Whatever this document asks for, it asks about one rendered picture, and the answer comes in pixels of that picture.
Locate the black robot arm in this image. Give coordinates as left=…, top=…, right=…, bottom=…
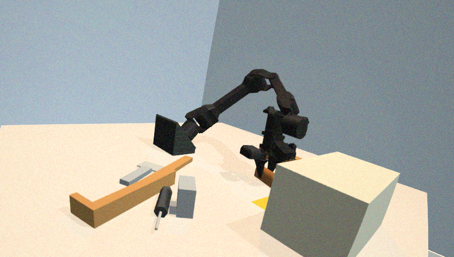
left=181, top=69, right=309, bottom=161

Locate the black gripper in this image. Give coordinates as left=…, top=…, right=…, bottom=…
left=240, top=129, right=285, bottom=178

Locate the black-handled tool with grey metal rod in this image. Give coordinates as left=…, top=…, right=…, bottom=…
left=154, top=186, right=173, bottom=231

